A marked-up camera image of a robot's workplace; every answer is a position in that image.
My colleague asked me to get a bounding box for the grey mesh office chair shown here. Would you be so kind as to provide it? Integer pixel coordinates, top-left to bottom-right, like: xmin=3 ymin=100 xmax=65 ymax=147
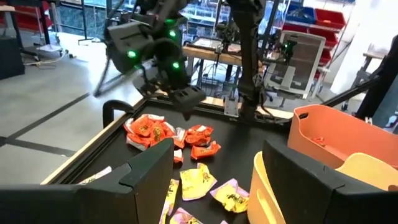
xmin=264 ymin=30 xmax=331 ymax=101

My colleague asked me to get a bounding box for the black curved handle bracket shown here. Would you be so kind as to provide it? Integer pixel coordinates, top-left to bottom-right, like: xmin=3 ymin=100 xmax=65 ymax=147
xmin=102 ymin=99 xmax=137 ymax=129

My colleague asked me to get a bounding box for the shelf with red blue bins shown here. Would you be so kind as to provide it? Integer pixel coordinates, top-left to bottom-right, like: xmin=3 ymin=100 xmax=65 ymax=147
xmin=279 ymin=0 xmax=348 ymax=78

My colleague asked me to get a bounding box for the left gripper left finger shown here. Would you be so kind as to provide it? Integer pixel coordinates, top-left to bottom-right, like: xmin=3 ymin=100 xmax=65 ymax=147
xmin=119 ymin=138 xmax=175 ymax=224

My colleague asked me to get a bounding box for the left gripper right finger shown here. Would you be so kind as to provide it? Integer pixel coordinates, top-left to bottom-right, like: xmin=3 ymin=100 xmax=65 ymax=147
xmin=263 ymin=139 xmax=346 ymax=224

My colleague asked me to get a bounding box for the wooden top workbench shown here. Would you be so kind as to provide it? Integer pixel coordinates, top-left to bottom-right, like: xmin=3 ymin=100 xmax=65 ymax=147
xmin=182 ymin=36 xmax=265 ymax=94

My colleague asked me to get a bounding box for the red snack packets right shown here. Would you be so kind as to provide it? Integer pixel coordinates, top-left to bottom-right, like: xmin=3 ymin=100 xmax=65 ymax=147
xmin=123 ymin=117 xmax=150 ymax=152

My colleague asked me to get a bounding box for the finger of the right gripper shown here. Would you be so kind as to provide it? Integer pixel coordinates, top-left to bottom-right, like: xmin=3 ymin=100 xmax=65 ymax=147
xmin=169 ymin=85 xmax=206 ymax=121

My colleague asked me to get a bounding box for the silver corner bracket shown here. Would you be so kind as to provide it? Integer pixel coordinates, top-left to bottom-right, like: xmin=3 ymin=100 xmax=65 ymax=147
xmin=223 ymin=95 xmax=240 ymax=118

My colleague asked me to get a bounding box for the yellow plastic bin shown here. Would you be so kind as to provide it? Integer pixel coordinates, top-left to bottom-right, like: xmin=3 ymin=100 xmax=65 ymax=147
xmin=247 ymin=151 xmax=398 ymax=224

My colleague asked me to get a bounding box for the black cabinet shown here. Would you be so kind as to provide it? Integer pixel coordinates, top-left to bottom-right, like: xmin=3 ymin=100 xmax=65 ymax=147
xmin=0 ymin=36 xmax=25 ymax=80

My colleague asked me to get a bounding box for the black camera frame strut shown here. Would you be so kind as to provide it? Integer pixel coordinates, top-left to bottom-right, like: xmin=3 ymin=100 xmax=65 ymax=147
xmin=323 ymin=34 xmax=398 ymax=121

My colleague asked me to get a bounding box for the orange plastic bin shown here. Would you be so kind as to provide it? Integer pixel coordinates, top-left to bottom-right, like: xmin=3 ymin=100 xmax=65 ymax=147
xmin=287 ymin=104 xmax=398 ymax=170

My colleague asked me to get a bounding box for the storage shelf with red bins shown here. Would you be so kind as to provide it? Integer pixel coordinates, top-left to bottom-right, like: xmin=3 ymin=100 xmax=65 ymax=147
xmin=0 ymin=0 xmax=52 ymax=47

